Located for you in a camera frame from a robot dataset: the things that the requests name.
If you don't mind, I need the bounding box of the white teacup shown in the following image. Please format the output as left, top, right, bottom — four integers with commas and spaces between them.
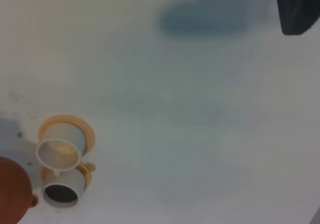
41, 169, 86, 209
35, 122, 86, 171

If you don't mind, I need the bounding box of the far orange saucer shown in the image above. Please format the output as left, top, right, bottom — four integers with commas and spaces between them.
40, 162, 96, 190

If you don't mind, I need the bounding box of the near white teacup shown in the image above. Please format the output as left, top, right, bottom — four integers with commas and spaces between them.
35, 122, 86, 171

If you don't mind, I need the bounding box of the orange saucer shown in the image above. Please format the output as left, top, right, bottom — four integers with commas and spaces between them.
40, 162, 96, 190
38, 115, 95, 155

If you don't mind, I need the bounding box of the near orange saucer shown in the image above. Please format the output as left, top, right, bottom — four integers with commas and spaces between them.
38, 115, 95, 155

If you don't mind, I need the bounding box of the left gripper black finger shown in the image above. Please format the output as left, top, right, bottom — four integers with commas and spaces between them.
276, 0, 320, 36

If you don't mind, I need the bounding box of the far white teacup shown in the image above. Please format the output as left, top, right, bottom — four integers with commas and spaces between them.
41, 169, 86, 209

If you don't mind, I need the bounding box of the brown clay teapot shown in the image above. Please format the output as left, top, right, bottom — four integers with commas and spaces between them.
0, 157, 39, 224

